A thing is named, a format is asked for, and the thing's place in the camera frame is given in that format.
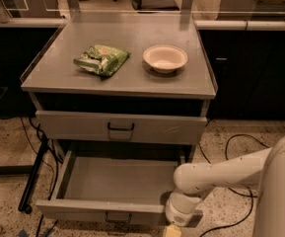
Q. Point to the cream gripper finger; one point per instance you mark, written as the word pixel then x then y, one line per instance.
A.
pixel 172 231

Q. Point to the grey drawer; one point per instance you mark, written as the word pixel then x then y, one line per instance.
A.
pixel 113 187
pixel 121 127

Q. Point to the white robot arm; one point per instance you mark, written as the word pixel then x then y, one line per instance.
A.
pixel 263 170

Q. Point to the grey metal drawer cabinet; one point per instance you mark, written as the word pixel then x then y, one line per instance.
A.
pixel 57 84

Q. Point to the grey top drawer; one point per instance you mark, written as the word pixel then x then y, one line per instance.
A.
pixel 121 127

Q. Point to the black table leg with caster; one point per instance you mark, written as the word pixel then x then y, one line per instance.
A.
pixel 24 205

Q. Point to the white paper bowl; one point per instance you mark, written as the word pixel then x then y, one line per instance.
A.
pixel 165 59

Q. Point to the green snack bag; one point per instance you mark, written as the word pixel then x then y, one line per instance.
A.
pixel 102 60

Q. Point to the white horizontal rail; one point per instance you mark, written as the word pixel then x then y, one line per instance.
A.
pixel 200 24

